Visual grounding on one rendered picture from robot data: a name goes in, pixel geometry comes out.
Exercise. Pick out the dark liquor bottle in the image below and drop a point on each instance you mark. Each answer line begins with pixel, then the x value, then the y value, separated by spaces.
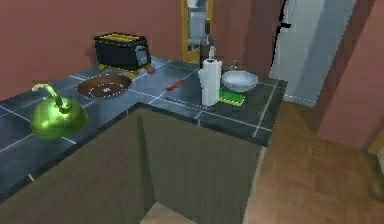
pixel 206 43

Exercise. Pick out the red knife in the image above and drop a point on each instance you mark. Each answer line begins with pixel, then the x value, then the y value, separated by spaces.
pixel 174 85

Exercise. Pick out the white paper towel roll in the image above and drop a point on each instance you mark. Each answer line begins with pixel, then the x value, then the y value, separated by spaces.
pixel 211 83

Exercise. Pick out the green sponge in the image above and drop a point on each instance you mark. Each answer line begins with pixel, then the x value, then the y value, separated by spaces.
pixel 231 97

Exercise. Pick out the tiled kitchen counter cabinet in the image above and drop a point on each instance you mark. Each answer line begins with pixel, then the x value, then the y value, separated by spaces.
pixel 160 140

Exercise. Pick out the white bowl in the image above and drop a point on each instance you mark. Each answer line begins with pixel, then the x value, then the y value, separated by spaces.
pixel 239 80

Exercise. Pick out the small red object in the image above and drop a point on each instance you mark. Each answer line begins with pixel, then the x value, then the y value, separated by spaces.
pixel 151 70

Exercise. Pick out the small green object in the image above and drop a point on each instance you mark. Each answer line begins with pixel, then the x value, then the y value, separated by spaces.
pixel 234 64

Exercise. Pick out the yellow framed window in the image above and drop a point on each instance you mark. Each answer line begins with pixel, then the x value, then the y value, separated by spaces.
pixel 196 30

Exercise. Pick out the brown round plate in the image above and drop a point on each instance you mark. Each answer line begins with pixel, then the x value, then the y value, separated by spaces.
pixel 104 86

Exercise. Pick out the black toaster with yellow trim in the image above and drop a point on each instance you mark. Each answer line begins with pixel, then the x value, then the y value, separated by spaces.
pixel 120 50

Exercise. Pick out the grey room door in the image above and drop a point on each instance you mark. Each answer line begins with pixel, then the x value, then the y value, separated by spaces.
pixel 310 50

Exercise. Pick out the green kettle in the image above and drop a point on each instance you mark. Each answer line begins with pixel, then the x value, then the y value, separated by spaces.
pixel 56 118

